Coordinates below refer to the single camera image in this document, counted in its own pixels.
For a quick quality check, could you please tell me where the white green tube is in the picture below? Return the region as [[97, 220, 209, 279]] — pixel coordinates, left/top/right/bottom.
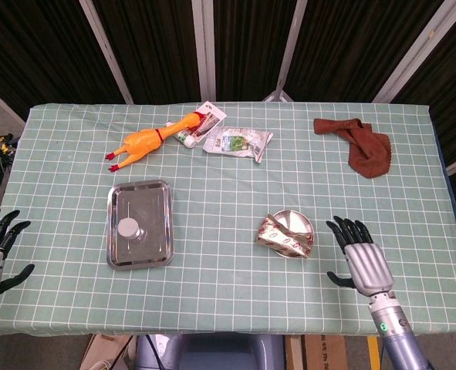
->
[[164, 121, 196, 150]]

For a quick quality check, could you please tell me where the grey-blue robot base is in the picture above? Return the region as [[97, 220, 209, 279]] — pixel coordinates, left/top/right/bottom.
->
[[134, 333, 286, 370]]

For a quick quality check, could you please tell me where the small white round lid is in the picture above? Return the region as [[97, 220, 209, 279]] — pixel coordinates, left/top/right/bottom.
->
[[117, 217, 146, 242]]

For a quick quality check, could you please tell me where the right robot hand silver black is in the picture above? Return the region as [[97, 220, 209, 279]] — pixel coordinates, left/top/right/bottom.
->
[[325, 215, 394, 298]]

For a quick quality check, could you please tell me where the brown printed cardboard box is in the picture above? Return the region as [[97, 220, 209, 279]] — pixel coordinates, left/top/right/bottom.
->
[[285, 334, 348, 370]]

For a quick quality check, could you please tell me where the green checked tablecloth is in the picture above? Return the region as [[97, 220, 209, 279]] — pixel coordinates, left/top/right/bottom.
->
[[0, 102, 456, 340]]

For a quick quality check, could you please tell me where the orange rubber chicken toy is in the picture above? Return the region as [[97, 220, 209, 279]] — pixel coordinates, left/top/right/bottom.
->
[[104, 110, 201, 173]]

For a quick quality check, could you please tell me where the white red flat packet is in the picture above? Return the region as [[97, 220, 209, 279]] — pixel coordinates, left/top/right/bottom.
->
[[188, 100, 228, 142]]

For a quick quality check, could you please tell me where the rectangular steel tray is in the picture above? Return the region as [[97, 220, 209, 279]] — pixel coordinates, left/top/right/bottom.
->
[[106, 179, 174, 271]]

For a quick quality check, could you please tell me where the white green snack bag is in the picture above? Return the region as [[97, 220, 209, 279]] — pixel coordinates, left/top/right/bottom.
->
[[202, 126, 274, 165]]

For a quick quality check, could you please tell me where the round steel plate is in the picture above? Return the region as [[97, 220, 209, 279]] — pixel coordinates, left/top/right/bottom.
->
[[265, 209, 316, 259]]

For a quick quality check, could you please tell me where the bundle of cables and plugs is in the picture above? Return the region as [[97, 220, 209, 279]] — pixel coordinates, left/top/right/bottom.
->
[[0, 133, 20, 157]]

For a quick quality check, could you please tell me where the brown cloth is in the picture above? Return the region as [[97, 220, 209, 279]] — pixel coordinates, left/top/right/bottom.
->
[[313, 117, 392, 180]]

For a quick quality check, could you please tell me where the light cardboard box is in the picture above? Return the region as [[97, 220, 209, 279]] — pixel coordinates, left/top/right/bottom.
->
[[81, 333, 134, 370]]

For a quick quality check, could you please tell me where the crinkled snack wrapper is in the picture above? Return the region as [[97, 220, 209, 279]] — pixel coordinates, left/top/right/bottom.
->
[[255, 214, 314, 258]]

